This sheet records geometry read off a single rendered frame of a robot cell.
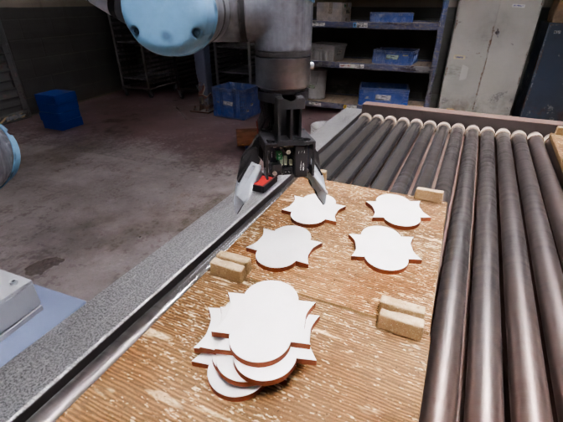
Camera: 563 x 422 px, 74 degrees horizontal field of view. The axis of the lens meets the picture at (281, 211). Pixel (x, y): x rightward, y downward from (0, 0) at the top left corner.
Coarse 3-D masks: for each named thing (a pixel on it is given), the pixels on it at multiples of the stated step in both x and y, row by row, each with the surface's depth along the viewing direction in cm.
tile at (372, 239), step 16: (352, 240) 69; (368, 240) 68; (384, 240) 68; (400, 240) 68; (352, 256) 64; (368, 256) 63; (384, 256) 63; (400, 256) 63; (416, 256) 63; (384, 272) 61; (400, 272) 61
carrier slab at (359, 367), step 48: (192, 288) 58; (240, 288) 58; (144, 336) 50; (192, 336) 50; (336, 336) 50; (384, 336) 50; (96, 384) 43; (144, 384) 43; (192, 384) 43; (288, 384) 43; (336, 384) 43; (384, 384) 43
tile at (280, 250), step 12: (288, 228) 71; (300, 228) 71; (264, 240) 68; (276, 240) 68; (288, 240) 68; (300, 240) 68; (312, 240) 68; (252, 252) 66; (264, 252) 64; (276, 252) 64; (288, 252) 64; (300, 252) 64; (264, 264) 62; (276, 264) 62; (288, 264) 62; (300, 264) 62
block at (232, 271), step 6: (216, 258) 60; (210, 264) 59; (216, 264) 59; (222, 264) 59; (228, 264) 59; (234, 264) 59; (210, 270) 60; (216, 270) 60; (222, 270) 59; (228, 270) 58; (234, 270) 58; (240, 270) 58; (222, 276) 60; (228, 276) 59; (234, 276) 58; (240, 276) 58; (240, 282) 58
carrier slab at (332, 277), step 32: (288, 192) 87; (352, 192) 87; (384, 192) 87; (256, 224) 74; (288, 224) 74; (352, 224) 74; (384, 224) 74; (320, 256) 65; (320, 288) 58; (352, 288) 58; (384, 288) 58; (416, 288) 58
